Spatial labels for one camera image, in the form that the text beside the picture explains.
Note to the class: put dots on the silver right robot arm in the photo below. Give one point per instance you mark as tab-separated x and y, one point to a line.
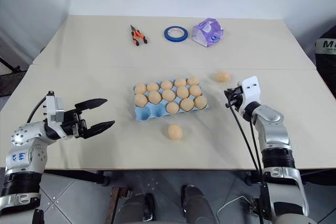
273	129

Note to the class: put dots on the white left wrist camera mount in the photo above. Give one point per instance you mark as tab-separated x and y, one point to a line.
52	108

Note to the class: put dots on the black table frame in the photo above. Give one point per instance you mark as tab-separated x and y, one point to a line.
315	175
78	176

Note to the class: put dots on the dark rounded shape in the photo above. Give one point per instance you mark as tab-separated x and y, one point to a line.
136	208
195	205

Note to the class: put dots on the black stand leg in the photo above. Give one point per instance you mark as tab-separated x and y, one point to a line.
9	64

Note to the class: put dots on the black bag with white lettering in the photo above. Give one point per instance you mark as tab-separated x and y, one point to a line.
326	61

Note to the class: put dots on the tan egg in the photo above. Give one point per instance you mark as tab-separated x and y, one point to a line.
195	90
182	91
166	85
141	100
193	80
187	104
200	102
154	97
180	82
168	95
140	88
223	76
152	86
175	132
172	108

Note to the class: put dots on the rusty brown bar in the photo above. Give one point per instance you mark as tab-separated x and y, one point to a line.
115	205

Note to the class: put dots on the blue tape roll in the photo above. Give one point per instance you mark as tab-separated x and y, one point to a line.
168	35

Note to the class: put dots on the blue egg carton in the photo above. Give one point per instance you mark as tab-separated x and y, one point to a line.
147	113

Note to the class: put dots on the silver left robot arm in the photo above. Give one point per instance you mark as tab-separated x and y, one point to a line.
23	134

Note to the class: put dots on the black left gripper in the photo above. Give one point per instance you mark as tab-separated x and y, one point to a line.
72	124

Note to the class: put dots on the orange black pliers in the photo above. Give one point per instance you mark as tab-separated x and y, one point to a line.
137	36

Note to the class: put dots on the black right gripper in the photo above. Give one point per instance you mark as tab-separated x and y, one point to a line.
239	99

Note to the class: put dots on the purple tissue pack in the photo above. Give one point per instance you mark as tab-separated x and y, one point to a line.
207	31

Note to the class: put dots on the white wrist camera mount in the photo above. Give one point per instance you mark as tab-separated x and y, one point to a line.
250	89
52	108

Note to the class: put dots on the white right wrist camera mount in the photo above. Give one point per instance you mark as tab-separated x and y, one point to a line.
250	89

